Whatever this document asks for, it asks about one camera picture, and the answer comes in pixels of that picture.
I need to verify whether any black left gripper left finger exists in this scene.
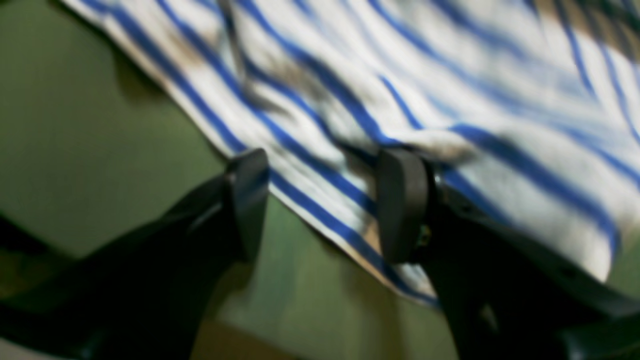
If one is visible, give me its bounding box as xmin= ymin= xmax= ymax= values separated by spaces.
xmin=1 ymin=148 xmax=270 ymax=360

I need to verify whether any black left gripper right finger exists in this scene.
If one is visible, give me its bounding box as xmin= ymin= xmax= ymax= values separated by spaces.
xmin=375 ymin=148 xmax=640 ymax=360

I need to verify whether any blue white striped t-shirt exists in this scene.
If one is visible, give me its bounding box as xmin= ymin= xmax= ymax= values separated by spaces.
xmin=65 ymin=0 xmax=639 ymax=305

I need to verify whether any green table cloth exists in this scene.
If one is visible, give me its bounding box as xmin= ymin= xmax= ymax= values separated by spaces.
xmin=1 ymin=0 xmax=639 ymax=360

